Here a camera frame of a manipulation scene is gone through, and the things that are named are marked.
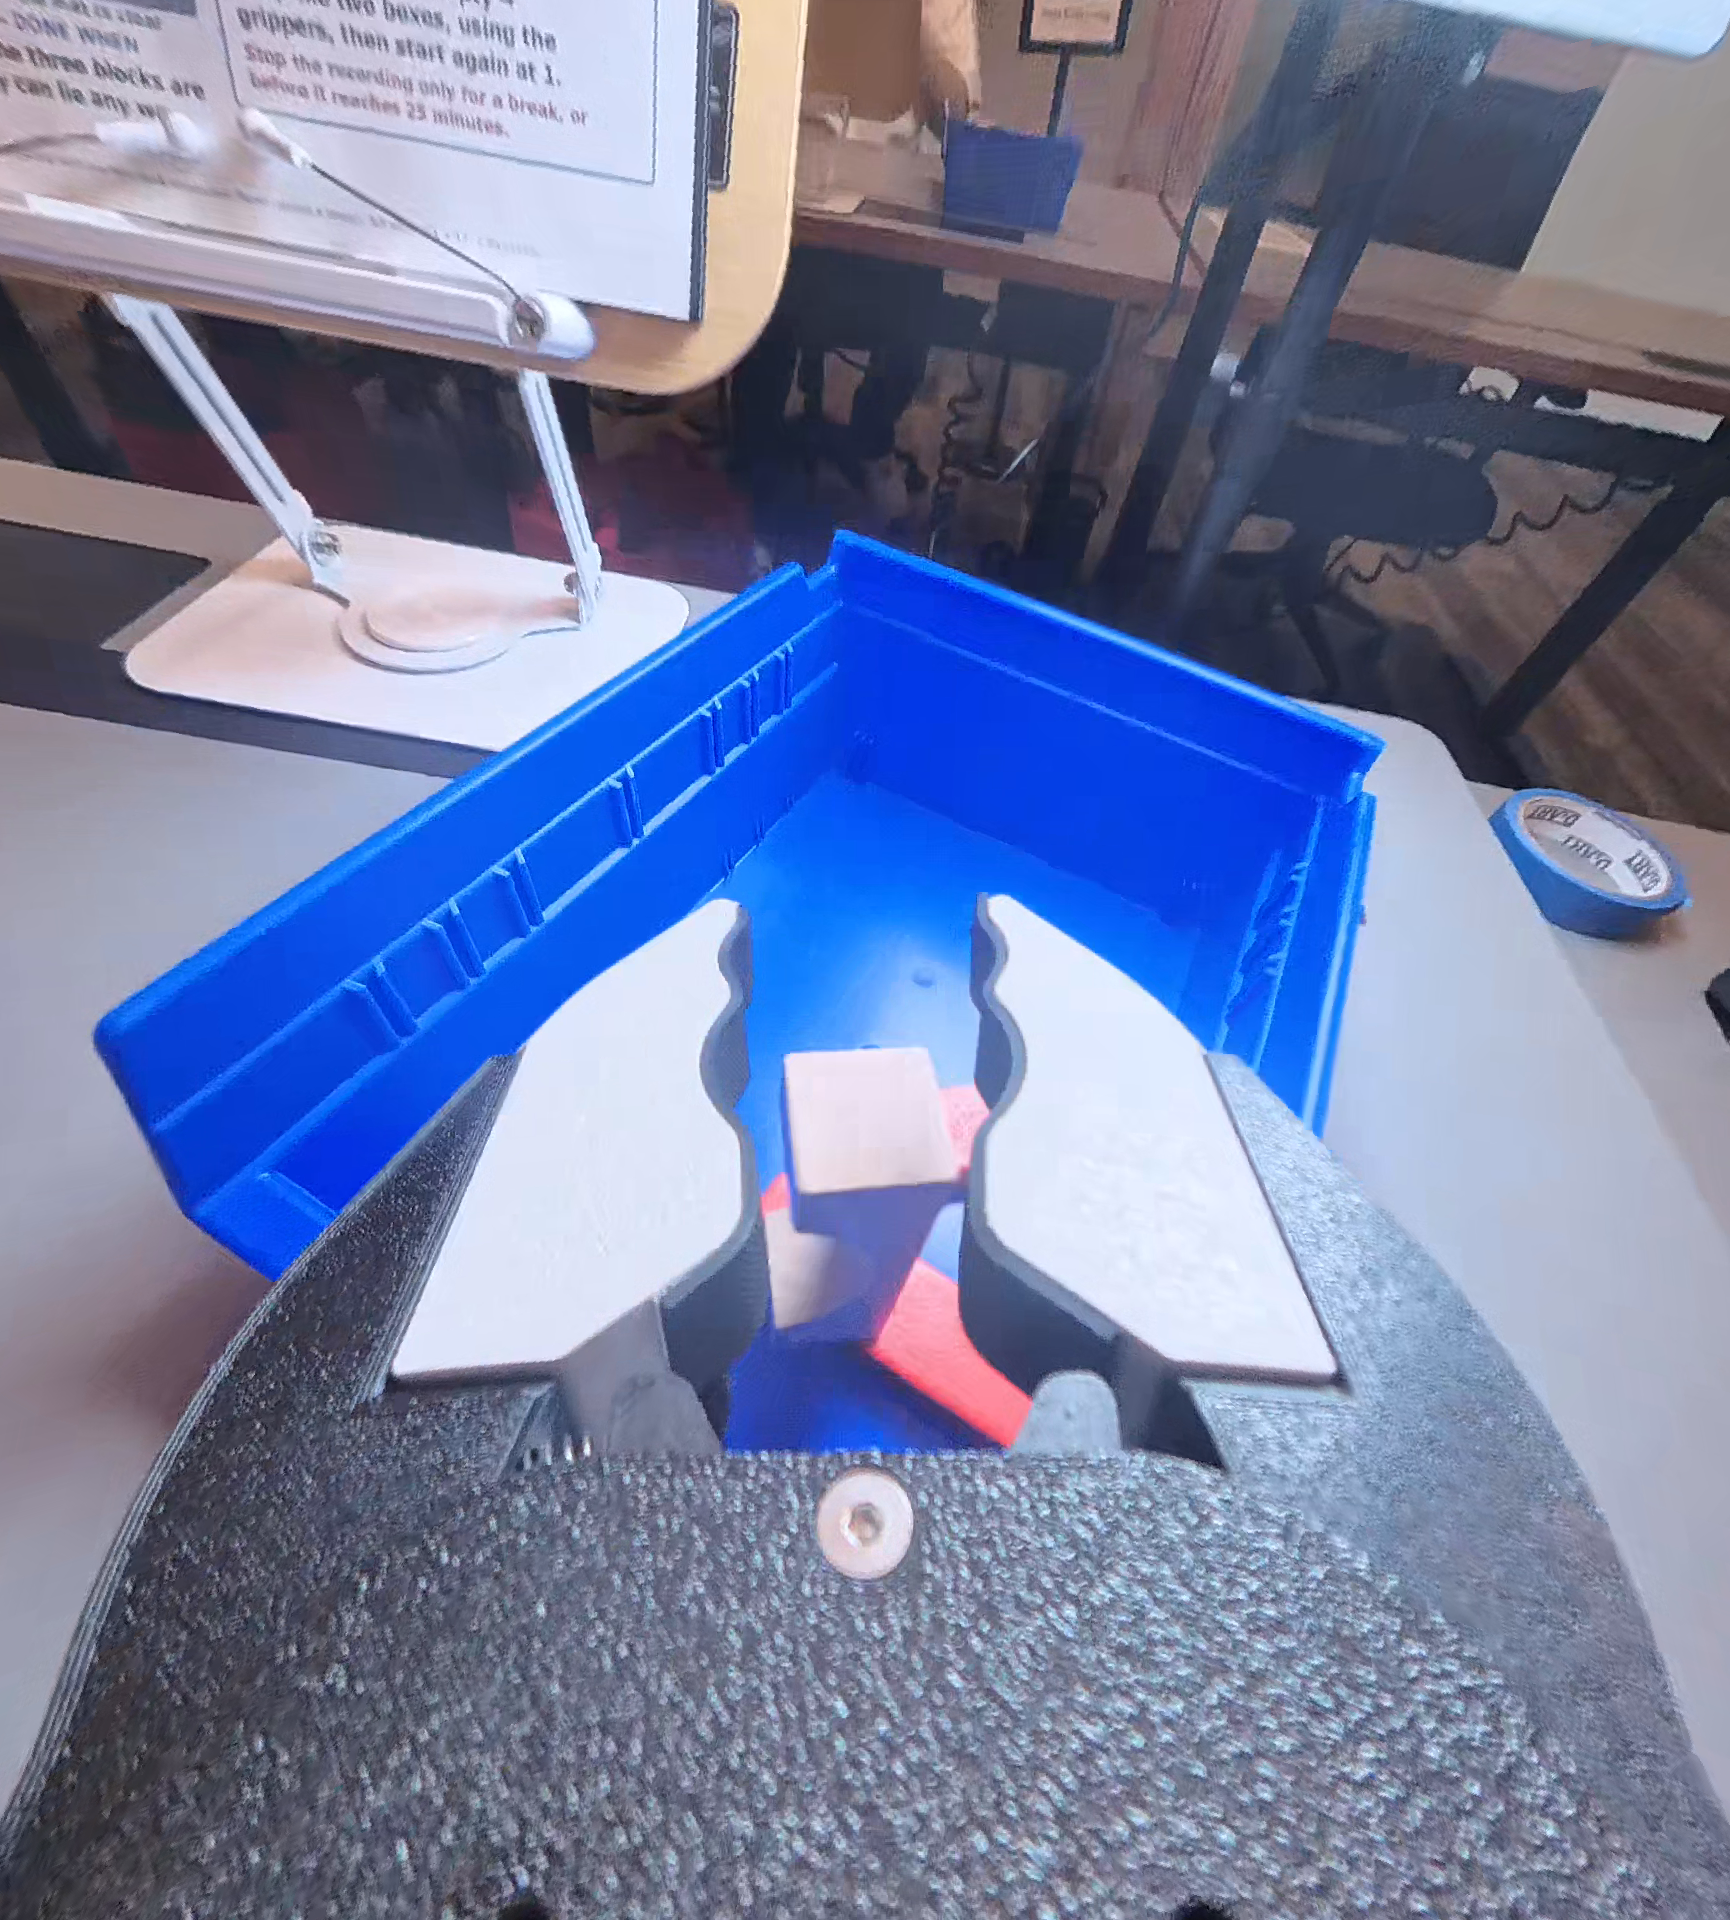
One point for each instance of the small blue bin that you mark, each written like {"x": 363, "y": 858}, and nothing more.
{"x": 1013, "y": 176}

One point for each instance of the wooden background desk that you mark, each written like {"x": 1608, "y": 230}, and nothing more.
{"x": 1480, "y": 323}

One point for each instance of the instruction sheet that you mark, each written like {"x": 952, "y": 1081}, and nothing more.
{"x": 504, "y": 135}

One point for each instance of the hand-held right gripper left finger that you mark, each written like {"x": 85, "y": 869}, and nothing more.
{"x": 580, "y": 1184}

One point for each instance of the blue plastic bin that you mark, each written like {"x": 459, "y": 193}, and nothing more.
{"x": 1044, "y": 750}

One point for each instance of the white document stand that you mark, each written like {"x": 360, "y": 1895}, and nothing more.
{"x": 504, "y": 660}

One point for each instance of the framed marker sign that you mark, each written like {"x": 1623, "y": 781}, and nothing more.
{"x": 1074, "y": 19}

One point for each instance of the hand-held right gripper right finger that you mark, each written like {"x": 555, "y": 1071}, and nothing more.
{"x": 1151, "y": 1201}

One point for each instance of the natural wooden arch block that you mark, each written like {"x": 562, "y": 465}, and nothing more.
{"x": 865, "y": 1119}

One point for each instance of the blue tape roll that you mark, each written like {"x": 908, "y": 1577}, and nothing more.
{"x": 1584, "y": 879}

